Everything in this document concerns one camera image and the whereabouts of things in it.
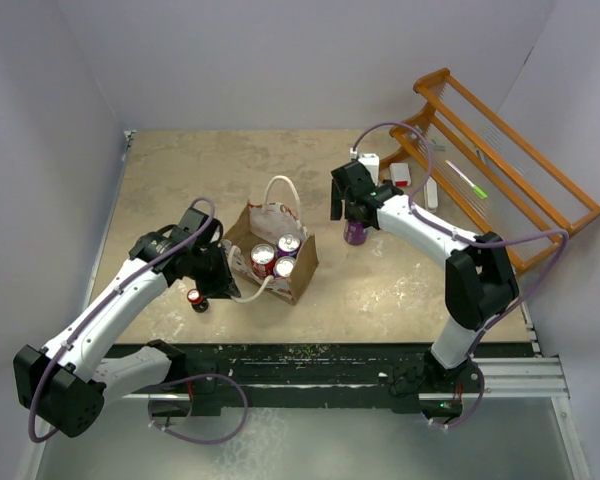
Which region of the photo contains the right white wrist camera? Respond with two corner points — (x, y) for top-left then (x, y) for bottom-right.
(350, 150), (380, 185)

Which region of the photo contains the red soda can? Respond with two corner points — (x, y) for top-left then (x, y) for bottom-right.
(250, 243), (277, 280)

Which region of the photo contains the small dark red-capped bottle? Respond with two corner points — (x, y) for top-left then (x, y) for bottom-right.
(186, 288), (209, 313)

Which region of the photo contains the white oblong case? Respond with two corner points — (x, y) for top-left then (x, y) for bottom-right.
(424, 177), (439, 213)

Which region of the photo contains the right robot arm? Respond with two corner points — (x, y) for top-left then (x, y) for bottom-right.
(330, 160), (519, 391)

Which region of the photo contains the white red small box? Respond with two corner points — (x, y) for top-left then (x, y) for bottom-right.
(389, 162), (412, 188)

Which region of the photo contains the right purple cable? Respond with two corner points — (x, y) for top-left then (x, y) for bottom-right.
(349, 121), (571, 431)

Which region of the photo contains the wooden tiered rack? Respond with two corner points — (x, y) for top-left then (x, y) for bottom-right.
(380, 68), (600, 276)

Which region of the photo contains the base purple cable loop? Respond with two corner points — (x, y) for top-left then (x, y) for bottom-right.
(147, 373), (250, 445)

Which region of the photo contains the purple soda can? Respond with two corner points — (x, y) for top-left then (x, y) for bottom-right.
(276, 233), (302, 258)
(272, 256), (296, 278)

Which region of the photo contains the patterned canvas tote bag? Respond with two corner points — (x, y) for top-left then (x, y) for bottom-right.
(222, 175), (319, 305)

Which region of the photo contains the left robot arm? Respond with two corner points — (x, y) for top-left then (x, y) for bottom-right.
(13, 206), (239, 443)

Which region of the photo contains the purple Fanta can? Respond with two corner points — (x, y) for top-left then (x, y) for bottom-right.
(343, 220), (367, 246)

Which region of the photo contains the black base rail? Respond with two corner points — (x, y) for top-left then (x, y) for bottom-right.
(131, 342), (535, 418)

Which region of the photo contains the purple soda can front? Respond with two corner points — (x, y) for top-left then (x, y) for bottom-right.
(272, 256), (296, 278)

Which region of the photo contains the green tipped white pen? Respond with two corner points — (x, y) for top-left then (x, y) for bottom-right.
(445, 160), (488, 200)

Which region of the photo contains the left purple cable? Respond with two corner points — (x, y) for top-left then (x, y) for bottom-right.
(27, 197), (217, 444)

